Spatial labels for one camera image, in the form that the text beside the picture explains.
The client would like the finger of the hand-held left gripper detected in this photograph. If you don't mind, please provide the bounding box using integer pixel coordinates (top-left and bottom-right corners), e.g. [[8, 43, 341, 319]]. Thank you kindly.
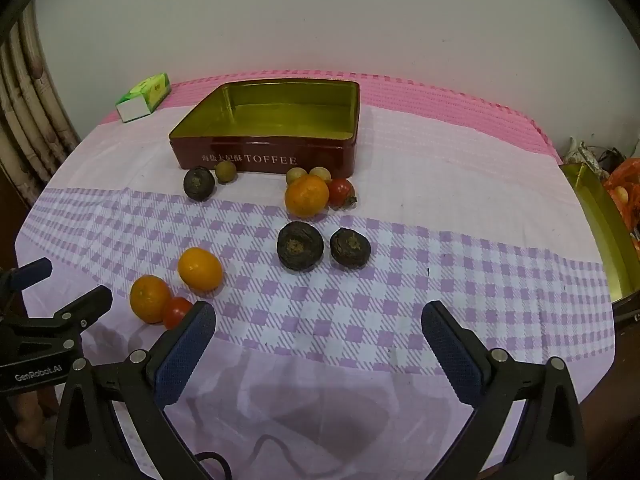
[[0, 257, 53, 306], [0, 285, 113, 358]]

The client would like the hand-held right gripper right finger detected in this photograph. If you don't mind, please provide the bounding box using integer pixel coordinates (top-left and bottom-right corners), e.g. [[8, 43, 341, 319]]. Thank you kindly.
[[421, 301, 588, 480]]

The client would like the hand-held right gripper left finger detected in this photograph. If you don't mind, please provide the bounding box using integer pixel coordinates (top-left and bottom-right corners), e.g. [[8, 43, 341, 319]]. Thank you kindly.
[[52, 301, 217, 480]]

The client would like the small orange mandarin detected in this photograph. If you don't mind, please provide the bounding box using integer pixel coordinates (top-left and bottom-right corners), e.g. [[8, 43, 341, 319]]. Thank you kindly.
[[130, 275, 173, 324]]

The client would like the yellow orange kumquat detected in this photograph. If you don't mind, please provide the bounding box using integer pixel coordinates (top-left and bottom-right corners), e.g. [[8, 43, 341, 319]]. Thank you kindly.
[[178, 247, 224, 293]]

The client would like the large dark water chestnut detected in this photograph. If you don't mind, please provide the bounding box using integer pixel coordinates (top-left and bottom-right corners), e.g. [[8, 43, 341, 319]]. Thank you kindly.
[[277, 221, 325, 272]]

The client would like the small dark water chestnut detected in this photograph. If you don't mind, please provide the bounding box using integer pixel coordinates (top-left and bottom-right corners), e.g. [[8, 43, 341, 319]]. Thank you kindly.
[[183, 167, 217, 202]]

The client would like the red tomato with stem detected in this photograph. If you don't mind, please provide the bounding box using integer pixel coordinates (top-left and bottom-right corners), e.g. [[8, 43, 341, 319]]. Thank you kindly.
[[327, 178, 358, 210]]

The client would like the large orange mandarin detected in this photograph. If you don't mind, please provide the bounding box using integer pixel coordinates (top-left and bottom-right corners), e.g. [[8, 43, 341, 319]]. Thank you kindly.
[[284, 174, 330, 218]]

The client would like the red and gold tin box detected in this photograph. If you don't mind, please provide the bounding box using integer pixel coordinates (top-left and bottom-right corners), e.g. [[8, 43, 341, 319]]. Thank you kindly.
[[168, 79, 362, 181]]

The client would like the person's left hand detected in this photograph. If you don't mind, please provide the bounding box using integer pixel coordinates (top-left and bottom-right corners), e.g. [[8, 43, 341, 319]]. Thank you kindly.
[[12, 387, 48, 448]]

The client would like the pink purple checked tablecloth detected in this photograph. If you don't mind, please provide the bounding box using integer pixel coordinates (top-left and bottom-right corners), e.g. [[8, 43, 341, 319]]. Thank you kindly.
[[15, 69, 617, 480]]

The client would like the bamboo furniture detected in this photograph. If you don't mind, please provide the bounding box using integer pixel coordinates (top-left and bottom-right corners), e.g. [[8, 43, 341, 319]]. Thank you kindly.
[[0, 5, 81, 196]]

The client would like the gold tin lid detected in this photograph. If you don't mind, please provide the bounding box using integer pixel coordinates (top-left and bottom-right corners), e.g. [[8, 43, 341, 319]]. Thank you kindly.
[[560, 162, 640, 306]]

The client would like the green tissue box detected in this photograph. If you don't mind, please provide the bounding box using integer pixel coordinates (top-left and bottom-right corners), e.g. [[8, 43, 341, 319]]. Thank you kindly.
[[116, 73, 172, 123]]

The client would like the white ornament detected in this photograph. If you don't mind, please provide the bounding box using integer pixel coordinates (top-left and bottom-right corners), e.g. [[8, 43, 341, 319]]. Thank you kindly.
[[565, 137, 603, 167]]

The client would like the orange plastic bag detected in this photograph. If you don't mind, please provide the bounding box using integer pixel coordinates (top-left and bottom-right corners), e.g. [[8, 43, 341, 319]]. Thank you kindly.
[[602, 157, 640, 251]]

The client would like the black cable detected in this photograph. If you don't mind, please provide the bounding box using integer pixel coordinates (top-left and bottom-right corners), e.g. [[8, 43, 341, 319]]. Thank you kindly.
[[194, 435, 331, 480]]

